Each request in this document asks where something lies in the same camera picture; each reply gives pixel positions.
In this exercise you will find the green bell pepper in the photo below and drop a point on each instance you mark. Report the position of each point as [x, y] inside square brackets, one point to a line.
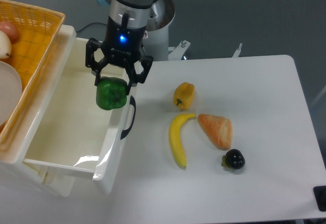
[111, 93]

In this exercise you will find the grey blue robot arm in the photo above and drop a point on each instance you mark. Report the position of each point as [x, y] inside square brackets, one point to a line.
[134, 14]

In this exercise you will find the white upper drawer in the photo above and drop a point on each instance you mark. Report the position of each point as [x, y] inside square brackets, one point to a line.
[76, 137]

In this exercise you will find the red apple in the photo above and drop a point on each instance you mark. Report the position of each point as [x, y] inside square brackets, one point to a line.
[10, 30]

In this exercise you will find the yellow banana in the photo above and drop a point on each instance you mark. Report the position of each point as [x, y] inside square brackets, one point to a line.
[175, 143]

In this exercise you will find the orange woven basket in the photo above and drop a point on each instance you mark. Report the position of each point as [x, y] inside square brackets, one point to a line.
[37, 27]

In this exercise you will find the yellow bell pepper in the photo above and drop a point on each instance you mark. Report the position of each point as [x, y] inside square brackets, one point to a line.
[184, 95]

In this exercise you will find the orange croissant bread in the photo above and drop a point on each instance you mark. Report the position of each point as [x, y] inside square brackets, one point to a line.
[219, 130]

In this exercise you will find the black device at table edge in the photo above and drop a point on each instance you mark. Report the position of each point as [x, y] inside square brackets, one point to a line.
[320, 196]

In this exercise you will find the white drawer cabinet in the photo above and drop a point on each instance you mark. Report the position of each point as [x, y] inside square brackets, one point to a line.
[16, 172]

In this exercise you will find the black drawer handle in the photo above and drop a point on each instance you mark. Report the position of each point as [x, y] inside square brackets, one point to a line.
[130, 117]

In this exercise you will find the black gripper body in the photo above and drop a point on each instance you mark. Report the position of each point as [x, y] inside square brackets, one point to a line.
[122, 44]

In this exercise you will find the white plate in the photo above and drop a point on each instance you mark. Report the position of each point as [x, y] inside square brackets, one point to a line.
[11, 91]

